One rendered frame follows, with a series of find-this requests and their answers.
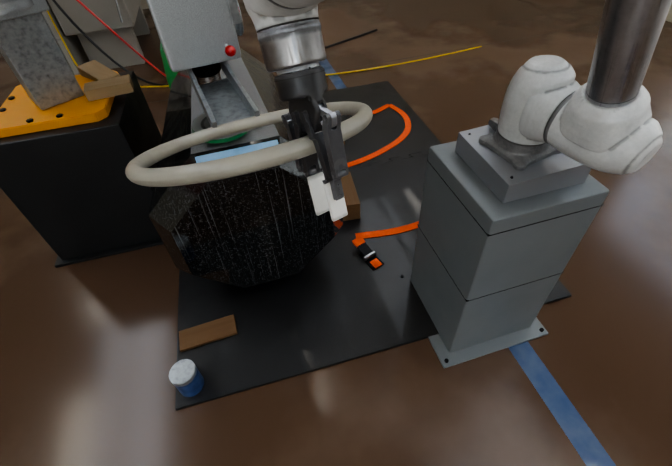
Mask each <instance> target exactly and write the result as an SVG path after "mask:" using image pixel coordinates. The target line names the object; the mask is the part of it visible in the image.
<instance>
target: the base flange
mask: <svg viewBox="0 0 672 466"><path fill-rule="evenodd" d="M74 76H75V78H76V80H77V82H78V84H79V86H80V87H81V89H82V91H83V93H84V83H88V82H93V81H94V80H91V79H89V78H86V77H83V76H81V74H80V75H74ZM114 97H115V96H113V97H109V98H104V99H99V100H95V101H90V102H89V101H88V99H87V98H86V96H85V94H84V96H81V97H78V98H75V99H73V100H70V101H67V102H64V103H61V104H59V105H56V106H53V107H50V108H47V109H45V110H41V109H40V108H39V107H38V106H37V105H36V104H35V103H34V102H33V101H32V100H31V98H30V97H29V96H28V94H27V93H26V91H25V90H24V88H23V87H22V85H18V86H16V87H15V88H14V90H13V91H12V92H11V94H10V95H9V96H8V98H7V99H6V100H5V102H4V103H3V104H2V106H1V107H0V138H4V137H10V136H16V135H22V134H28V133H33V132H39V131H45V130H51V129H57V128H63V127H69V126H75V125H81V124H87V123H93V122H99V121H101V120H103V119H105V118H107V117H108V116H109V113H110V110H111V107H112V104H113V100H114Z"/></svg>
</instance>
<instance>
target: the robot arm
mask: <svg viewBox="0 0 672 466"><path fill-rule="evenodd" d="M323 1H325V0H243V2H244V5H245V8H246V11H247V12H248V14H249V16H250V17H251V19H252V22H253V24H254V26H255V29H256V32H257V38H258V41H259V43H260V47H261V51H262V55H263V59H264V62H265V66H266V70H267V71H268V72H275V71H276V73H277V76H275V79H274V81H275V85H276V89H277V93H278V97H279V99H280V100H281V101H288V105H289V108H288V109H289V112H288V113H287V114H284V115H282V116H281V118H282V121H283V123H284V125H285V127H286V130H287V133H288V137H289V141H291V140H294V139H298V138H301V137H304V136H307V135H308V137H309V139H310V140H312V141H313V143H314V146H315V149H316V152H317V153H315V154H312V155H309V156H306V157H303V158H300V159H297V160H295V162H296V166H297V169H298V171H299V172H303V173H304V175H305V177H307V180H308V184H309V188H310V192H311V196H312V200H313V204H314V208H315V212H316V215H318V216H319V215H321V214H323V213H325V212H327V211H330V215H331V219H332V221H334V222H335V221H337V220H339V219H341V218H343V217H345V216H347V215H348V212H347V208H346V203H345V198H344V192H343V187H342V183H341V178H342V177H343V176H346V175H348V174H349V171H348V165H347V159H346V154H345V148H344V143H343V137H342V131H341V113H340V111H338V110H337V111H334V112H332V111H330V110H329V109H328V108H327V104H326V102H325V100H324V98H323V93H324V92H326V91H327V89H328V85H327V80H326V75H325V70H324V67H322V66H319V61H323V60H325V59H326V51H325V46H324V41H323V36H322V31H321V23H320V21H319V15H318V4H319V3H320V2H323ZM671 3H672V0H606V1H605V6H604V10H603V14H602V19H601V23H600V28H599V32H598V37H597V41H596V45H595V50H594V54H593V59H592V63H591V68H590V72H589V76H588V81H587V83H585V84H584V85H582V86H581V85H580V84H579V83H578V82H577V81H576V80H575V77H576V73H575V71H574V69H573V67H572V66H571V64H570V63H568V62H567V61H566V60H565V59H563V58H561V57H559V56H554V55H539V56H535V57H532V58H531V59H529V60H528V61H527V62H526V63H525V64H524V65H523V66H521V67H520V68H519V69H518V70H517V72H516V73H515V75H514V76H513V78H512V79H511V81H510V83H509V85H508V88H507V90H506V93H505V96H504V100H503V103H502V107H501V111H500V116H499V119H498V118H494V117H493V118H491V119H490V120H489V123H488V124H489V126H490V127H491V128H492V129H493V130H494V131H495V132H493V133H490V134H487V135H482V136H480V137H479V141H478V142H479V143H480V144H482V145H484V146H487V147H488V148H490V149H491V150H492V151H494V152H495V153H496V154H498V155H499V156H501V157H502V158H503V159H505V160H506V161H507V162H509V163H510V164H511V165H512V166H513V168H514V169H516V170H519V171H522V170H524V169H525V168H526V167H528V166H529V165H531V164H534V163H536V162H538V161H540V160H542V159H545V158H547V157H549V156H551V155H554V154H560V153H563V154H565V155H566V156H568V157H570V158H572V159H573V160H575V161H577V162H579V163H581V164H583V165H585V166H587V167H590V168H592V169H595V170H598V171H601V172H606V173H612V174H624V173H633V172H636V171H637V170H639V169H640V168H641V167H643V166H644V165H645V164H646V163H647V162H648V161H649V160H650V159H651V158H652V157H653V156H654V155H655V154H656V153H657V151H658V150H659V149H660V147H661V146H662V143H663V138H662V137H663V132H662V129H661V126H660V124H659V122H658V121H657V120H655V119H653V118H652V111H651V105H650V101H651V98H650V94H649V92H648V91H647V90H646V88H645V87H644V86H643V85H642V83H643V80H644V78H645V75H646V72H647V69H648V67H649V64H650V61H651V58H652V56H653V53H654V50H655V47H656V45H657V42H658V39H659V36H660V34H661V31H662V28H663V25H664V23H665V20H666V17H667V14H668V12H669V9H670V6H671ZM322 130H323V131H322ZM319 131H322V132H319ZM316 132H319V133H316ZM315 133H316V134H315ZM317 155H318V156H317ZM318 158H319V160H320V163H321V166H322V168H320V167H319V164H318ZM322 170H323V172H324V174H323V172H321V171H322ZM318 172H319V173H318ZM324 175H325V178H326V179H325V178H324Z"/></svg>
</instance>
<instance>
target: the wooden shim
mask: <svg viewBox="0 0 672 466"><path fill-rule="evenodd" d="M235 334H237V328H236V322H235V316H234V314H232V315H229V316H226V317H223V318H220V319H216V320H213V321H210V322H207V323H204V324H200V325H197V326H194V327H191V328H188V329H184V330H181V331H179V346H180V352H183V351H186V350H189V349H192V348H195V347H198V346H202V345H205V344H208V343H211V342H214V341H217V340H220V339H223V338H226V337H229V336H232V335H235Z"/></svg>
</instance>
